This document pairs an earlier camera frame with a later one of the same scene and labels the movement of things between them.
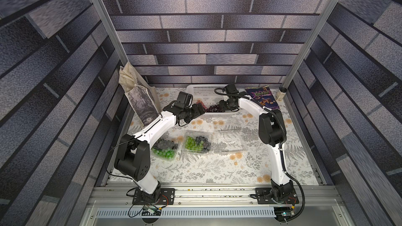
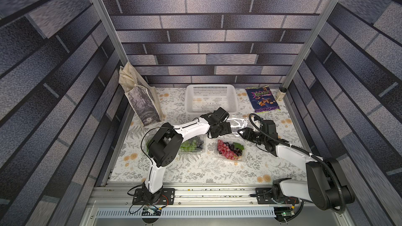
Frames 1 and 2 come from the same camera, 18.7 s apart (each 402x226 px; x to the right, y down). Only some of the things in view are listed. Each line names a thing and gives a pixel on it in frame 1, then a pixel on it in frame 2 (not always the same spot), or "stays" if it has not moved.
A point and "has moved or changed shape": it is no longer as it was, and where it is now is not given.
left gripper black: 197,113 -> 227,129
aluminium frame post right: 312,40 stays
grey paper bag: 143,97 stays
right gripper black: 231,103 -> 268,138
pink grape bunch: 199,101 -> 224,150
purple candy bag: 264,95 stays
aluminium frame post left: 104,15 stays
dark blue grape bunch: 207,145 has moved or changed shape
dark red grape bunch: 215,108 has moved or changed shape
